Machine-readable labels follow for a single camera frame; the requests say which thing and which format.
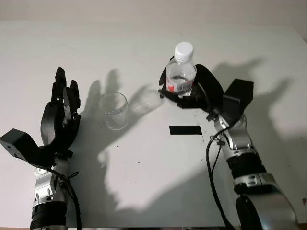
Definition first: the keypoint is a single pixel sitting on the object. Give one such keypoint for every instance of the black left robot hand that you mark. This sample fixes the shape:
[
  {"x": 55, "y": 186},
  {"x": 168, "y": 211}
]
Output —
[{"x": 51, "y": 124}]

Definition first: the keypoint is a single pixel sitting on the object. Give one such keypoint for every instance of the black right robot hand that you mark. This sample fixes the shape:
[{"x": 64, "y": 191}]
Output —
[{"x": 209, "y": 88}]

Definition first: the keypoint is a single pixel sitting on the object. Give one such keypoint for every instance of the clear water bottle white cap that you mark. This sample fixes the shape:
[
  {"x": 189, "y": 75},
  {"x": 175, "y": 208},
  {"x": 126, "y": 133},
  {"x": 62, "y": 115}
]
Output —
[{"x": 182, "y": 72}]

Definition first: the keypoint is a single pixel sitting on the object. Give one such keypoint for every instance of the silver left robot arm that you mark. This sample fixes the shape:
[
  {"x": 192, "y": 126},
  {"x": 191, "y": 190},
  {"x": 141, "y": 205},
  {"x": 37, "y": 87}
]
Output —
[{"x": 45, "y": 189}]

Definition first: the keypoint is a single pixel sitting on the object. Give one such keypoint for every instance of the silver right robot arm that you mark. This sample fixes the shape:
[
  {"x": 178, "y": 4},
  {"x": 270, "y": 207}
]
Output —
[{"x": 242, "y": 143}]

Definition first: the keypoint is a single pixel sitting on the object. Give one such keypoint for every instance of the clear plastic cup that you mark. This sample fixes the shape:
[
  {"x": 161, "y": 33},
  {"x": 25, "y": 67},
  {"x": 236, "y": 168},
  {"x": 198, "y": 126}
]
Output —
[{"x": 114, "y": 112}]

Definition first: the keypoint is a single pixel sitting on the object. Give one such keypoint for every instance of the black tape rectangle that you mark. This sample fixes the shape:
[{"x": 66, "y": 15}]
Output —
[{"x": 184, "y": 130}]

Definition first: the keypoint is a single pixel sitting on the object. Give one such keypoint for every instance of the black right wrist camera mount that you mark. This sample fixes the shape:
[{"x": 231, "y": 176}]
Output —
[{"x": 237, "y": 98}]

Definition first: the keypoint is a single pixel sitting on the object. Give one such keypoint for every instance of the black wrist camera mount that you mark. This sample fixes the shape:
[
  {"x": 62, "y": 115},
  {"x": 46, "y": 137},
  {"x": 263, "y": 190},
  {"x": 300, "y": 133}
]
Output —
[
  {"x": 237, "y": 98},
  {"x": 21, "y": 146}
]

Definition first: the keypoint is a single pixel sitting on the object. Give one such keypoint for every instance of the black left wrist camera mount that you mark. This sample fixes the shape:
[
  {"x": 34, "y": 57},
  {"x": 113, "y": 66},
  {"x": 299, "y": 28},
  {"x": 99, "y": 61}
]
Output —
[{"x": 21, "y": 146}]

